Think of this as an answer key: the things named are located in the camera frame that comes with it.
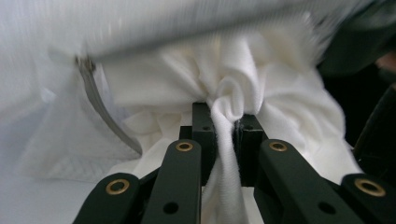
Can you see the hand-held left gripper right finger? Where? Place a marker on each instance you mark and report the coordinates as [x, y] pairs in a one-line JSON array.
[[280, 177]]

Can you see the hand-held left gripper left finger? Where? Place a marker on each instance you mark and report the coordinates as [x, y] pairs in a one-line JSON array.
[[186, 174]]

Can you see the white knit garment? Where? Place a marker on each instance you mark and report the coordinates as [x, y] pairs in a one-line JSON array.
[[249, 77]]

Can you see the white mesh laundry bag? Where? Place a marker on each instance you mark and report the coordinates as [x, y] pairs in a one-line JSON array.
[[62, 124]]

